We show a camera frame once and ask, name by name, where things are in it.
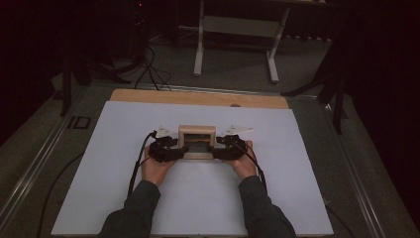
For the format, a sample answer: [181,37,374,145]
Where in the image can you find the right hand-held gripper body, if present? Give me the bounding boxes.
[219,123,255,163]

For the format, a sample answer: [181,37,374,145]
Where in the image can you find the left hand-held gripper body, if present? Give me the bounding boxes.
[149,125,184,164]

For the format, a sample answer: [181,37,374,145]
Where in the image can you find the person's left hand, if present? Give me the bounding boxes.
[141,155,178,188]

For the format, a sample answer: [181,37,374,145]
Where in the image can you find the person's right hand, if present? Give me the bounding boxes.
[230,141,259,181]

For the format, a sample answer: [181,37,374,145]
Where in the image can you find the white table mat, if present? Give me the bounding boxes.
[51,100,335,237]

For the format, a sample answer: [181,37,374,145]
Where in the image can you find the black rectangular floor plate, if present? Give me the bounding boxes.
[66,115,92,131]

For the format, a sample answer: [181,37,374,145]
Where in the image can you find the black tripod stand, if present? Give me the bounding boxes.
[58,49,133,117]
[281,19,350,135]

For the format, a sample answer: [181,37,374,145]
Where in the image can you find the dark equipment rack red light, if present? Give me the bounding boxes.
[129,0,149,64]

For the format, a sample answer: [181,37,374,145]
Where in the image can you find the right hand-held gripper black cable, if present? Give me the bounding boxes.
[237,140,268,195]

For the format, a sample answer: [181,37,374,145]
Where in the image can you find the hand-held gripper black cable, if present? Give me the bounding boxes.
[237,140,268,195]
[126,130,158,198]

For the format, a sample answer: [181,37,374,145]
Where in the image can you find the left hand-held gripper black cable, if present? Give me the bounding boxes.
[126,130,158,198]

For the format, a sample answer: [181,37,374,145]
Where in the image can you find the metal floor rail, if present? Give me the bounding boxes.
[321,103,388,238]
[0,112,72,226]
[145,82,319,99]

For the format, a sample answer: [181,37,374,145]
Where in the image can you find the white metal desk frame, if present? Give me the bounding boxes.
[192,0,291,84]

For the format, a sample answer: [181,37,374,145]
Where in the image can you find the thin black floor cable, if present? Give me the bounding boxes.
[35,151,86,238]
[324,197,357,238]

